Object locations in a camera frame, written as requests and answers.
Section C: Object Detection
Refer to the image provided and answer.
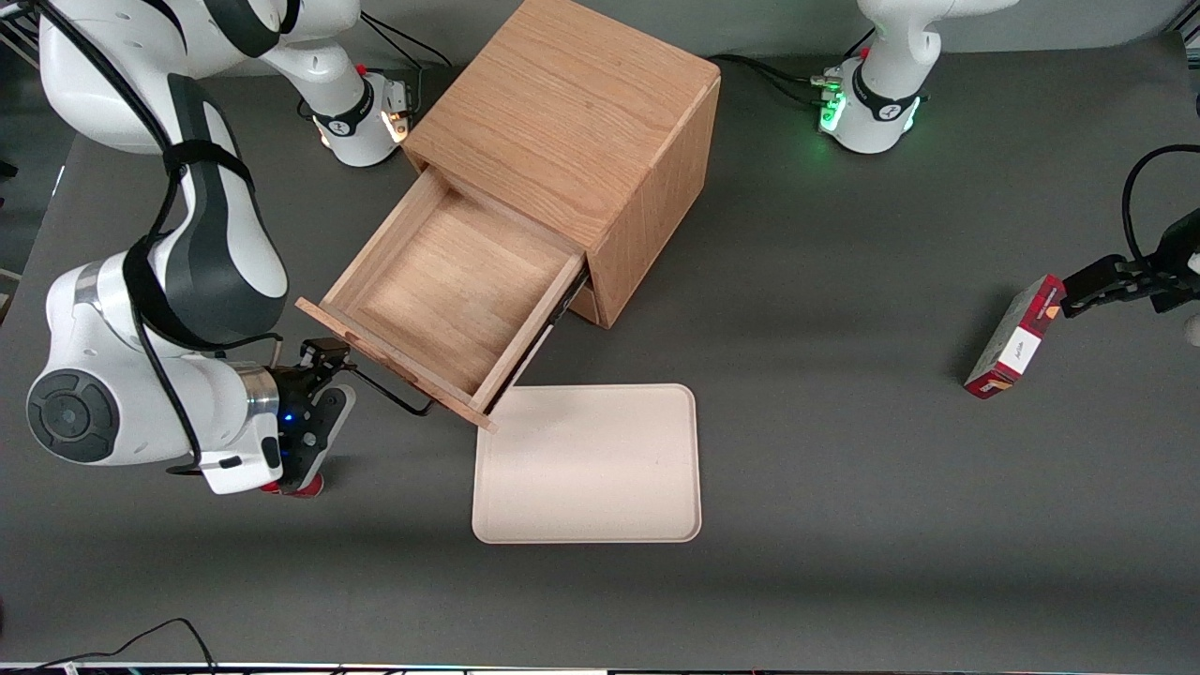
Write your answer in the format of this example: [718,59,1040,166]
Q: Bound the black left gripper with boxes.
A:
[1061,208,1200,320]

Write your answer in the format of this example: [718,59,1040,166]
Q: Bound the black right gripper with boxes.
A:
[268,338,357,446]

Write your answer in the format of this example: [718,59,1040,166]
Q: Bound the black metal drawer handle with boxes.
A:
[345,359,434,417]

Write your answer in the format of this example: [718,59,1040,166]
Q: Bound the wooden drawer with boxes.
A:
[295,167,590,434]

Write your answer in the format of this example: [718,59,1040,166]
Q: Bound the red and white box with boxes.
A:
[964,274,1068,400]

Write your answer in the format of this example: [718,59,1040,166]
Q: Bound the red bottle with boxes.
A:
[261,472,325,499]

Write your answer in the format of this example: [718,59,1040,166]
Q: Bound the beige rectangular tray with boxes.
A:
[472,383,702,545]

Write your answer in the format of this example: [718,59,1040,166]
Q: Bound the wooden cabinet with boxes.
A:
[403,0,723,329]

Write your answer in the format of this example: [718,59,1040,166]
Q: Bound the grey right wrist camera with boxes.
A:
[279,382,358,496]

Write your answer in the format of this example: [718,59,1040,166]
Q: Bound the black looped gripper cable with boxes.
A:
[1121,144,1200,268]

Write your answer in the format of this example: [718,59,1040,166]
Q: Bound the black cable along right arm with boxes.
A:
[19,0,284,475]

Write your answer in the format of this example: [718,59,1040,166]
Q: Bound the black cable on table edge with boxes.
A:
[37,618,218,675]

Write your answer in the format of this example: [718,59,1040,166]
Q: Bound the black right arm base cables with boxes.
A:
[359,17,453,72]

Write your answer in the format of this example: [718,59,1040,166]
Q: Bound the black arm base cables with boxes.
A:
[714,28,878,107]
[359,17,453,72]

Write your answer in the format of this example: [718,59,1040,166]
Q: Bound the black left arm base cables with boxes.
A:
[714,28,878,107]

